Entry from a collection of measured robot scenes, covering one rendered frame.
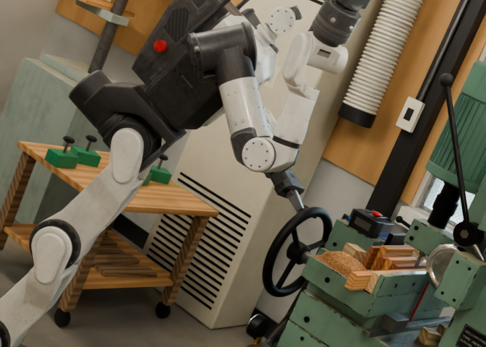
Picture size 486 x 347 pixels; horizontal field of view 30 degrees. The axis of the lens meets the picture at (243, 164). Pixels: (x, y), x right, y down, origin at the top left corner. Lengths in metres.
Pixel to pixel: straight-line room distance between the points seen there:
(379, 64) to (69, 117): 1.42
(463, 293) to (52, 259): 1.07
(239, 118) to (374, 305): 0.56
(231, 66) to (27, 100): 2.42
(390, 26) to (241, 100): 1.76
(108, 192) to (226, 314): 1.74
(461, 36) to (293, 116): 1.80
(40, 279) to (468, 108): 1.20
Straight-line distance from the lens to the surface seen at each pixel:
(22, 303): 2.60
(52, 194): 4.33
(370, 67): 3.77
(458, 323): 2.29
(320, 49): 2.01
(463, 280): 2.17
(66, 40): 5.17
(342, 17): 1.98
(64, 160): 3.53
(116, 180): 2.39
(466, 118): 2.31
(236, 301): 4.06
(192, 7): 2.29
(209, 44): 2.10
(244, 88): 2.08
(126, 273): 3.70
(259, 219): 3.87
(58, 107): 4.26
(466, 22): 3.75
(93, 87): 2.41
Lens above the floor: 1.49
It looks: 11 degrees down
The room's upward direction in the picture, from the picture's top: 23 degrees clockwise
